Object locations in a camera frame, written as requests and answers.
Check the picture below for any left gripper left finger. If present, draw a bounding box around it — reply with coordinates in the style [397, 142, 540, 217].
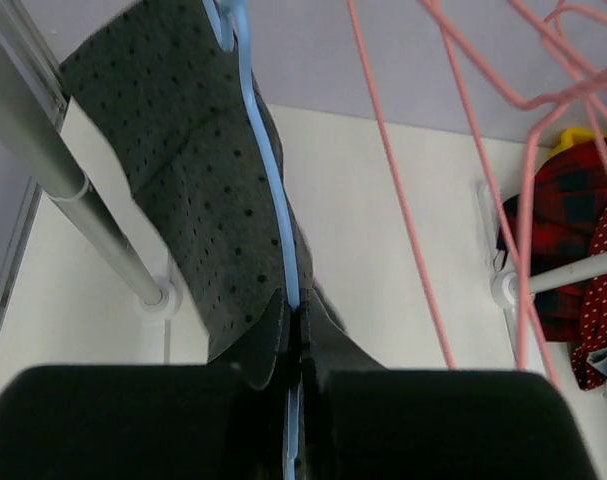
[208, 289, 288, 389]

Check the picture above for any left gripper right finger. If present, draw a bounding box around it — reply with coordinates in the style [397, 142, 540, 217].
[300, 289, 385, 392]

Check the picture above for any red black plaid skirt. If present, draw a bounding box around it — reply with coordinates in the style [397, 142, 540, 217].
[495, 134, 607, 344]

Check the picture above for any red polka dot skirt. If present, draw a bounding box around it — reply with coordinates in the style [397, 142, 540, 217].
[570, 207, 607, 391]

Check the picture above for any dark grey dotted skirt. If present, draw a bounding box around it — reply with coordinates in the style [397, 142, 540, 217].
[58, 0, 389, 374]

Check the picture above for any blue wire hanger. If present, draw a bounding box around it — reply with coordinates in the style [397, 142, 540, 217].
[203, 1, 301, 479]

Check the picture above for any pink hanger with plaid skirt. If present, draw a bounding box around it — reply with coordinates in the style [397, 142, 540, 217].
[427, 0, 607, 371]

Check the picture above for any pink hanger with grey-blue skirt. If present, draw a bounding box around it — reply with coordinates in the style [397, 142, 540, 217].
[346, 0, 455, 369]

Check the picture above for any yellow plastic bin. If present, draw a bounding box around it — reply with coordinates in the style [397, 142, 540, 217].
[547, 127, 596, 160]

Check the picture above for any white and silver clothes rack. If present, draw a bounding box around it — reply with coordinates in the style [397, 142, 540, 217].
[0, 0, 607, 366]

